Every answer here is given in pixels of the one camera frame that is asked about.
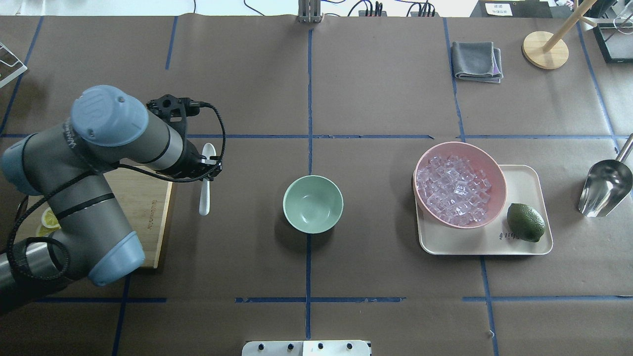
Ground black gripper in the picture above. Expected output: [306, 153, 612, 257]
[173, 148, 223, 181]

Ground white plastic spoon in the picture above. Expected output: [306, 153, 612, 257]
[199, 143, 217, 216]

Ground clear ice cubes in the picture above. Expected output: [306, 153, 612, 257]
[414, 155, 492, 226]

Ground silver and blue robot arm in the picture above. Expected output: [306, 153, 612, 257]
[1, 85, 225, 315]

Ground green ceramic bowl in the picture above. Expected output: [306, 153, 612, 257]
[282, 175, 344, 234]

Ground pink bowl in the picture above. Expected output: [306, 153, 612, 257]
[413, 141, 507, 229]

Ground metal ice scoop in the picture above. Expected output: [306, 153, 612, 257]
[578, 135, 633, 217]

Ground bamboo cutting board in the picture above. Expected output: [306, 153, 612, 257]
[20, 166, 175, 269]

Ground lemon slice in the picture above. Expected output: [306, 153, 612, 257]
[35, 225, 60, 237]
[41, 207, 61, 229]

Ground black power strip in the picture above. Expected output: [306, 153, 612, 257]
[348, 0, 440, 18]

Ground folded grey cloth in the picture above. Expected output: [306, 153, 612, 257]
[451, 42, 503, 84]

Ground black label box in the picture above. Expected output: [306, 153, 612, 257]
[470, 0, 553, 18]

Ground beige plastic tray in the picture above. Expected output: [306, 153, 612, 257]
[414, 165, 553, 256]

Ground green lime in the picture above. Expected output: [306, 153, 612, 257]
[506, 203, 546, 243]

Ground wooden cup tree stand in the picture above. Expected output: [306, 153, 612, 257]
[521, 0, 595, 70]

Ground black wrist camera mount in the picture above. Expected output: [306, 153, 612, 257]
[145, 94, 201, 137]

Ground aluminium frame post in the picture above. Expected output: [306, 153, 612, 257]
[297, 0, 323, 23]

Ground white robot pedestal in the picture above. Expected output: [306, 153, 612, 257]
[241, 340, 372, 356]

